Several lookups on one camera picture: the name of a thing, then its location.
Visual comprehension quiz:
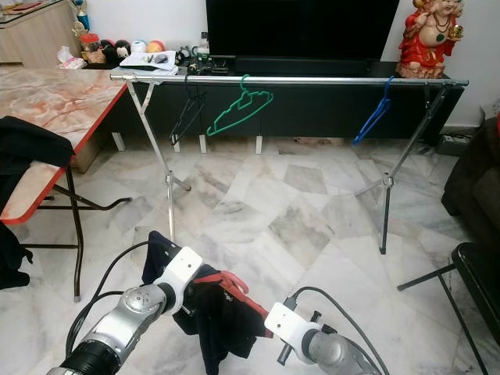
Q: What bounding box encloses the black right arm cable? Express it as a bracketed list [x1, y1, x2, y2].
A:
[289, 286, 392, 375]

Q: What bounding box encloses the red lid jar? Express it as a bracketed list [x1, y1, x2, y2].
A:
[80, 31, 103, 64]

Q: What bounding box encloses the red plastic hanger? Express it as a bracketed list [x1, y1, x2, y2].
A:
[191, 270, 275, 339]

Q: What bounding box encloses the dark sofa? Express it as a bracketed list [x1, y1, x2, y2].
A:
[441, 117, 500, 240]

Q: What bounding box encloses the blue plastic hanger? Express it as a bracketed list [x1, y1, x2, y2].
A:
[353, 76, 396, 146]

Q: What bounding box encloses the navy shirt with red trim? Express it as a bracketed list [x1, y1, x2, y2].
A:
[141, 230, 275, 375]

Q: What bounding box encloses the black shirt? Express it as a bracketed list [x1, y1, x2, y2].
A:
[0, 116, 76, 227]

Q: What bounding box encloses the marble pattern folding table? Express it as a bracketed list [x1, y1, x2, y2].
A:
[0, 66, 136, 302]

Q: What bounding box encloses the blue gold trophy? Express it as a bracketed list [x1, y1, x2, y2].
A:
[74, 0, 93, 31]

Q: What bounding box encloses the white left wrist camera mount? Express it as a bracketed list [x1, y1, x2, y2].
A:
[155, 246, 203, 297]

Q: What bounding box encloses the wooden sideboard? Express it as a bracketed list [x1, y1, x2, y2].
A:
[0, 0, 81, 68]

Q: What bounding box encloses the black metal chair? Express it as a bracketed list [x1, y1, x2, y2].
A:
[398, 242, 500, 365]

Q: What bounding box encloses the green plastic hanger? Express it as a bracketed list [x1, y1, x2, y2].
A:
[207, 74, 275, 138]

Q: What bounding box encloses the metal clothes rack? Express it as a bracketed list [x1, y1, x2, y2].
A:
[109, 73, 470, 255]

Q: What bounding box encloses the pink tissue pack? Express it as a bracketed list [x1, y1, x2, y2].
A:
[56, 45, 86, 72]

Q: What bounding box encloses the red laughing Buddha statue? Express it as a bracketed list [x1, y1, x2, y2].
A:
[396, 0, 466, 80]

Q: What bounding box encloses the black garment with red trim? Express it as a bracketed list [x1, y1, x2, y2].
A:
[0, 223, 34, 291]

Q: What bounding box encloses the stack of papers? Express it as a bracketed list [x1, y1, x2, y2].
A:
[117, 51, 180, 76]

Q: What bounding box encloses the black TV cabinet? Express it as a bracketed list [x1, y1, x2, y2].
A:
[105, 56, 466, 138]

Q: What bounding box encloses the black plastic hanger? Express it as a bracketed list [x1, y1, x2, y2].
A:
[170, 78, 209, 146]

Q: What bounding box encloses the black television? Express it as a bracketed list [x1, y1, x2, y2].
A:
[205, 0, 402, 58]

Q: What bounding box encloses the small green white bottle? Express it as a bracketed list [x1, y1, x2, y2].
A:
[194, 33, 211, 63]

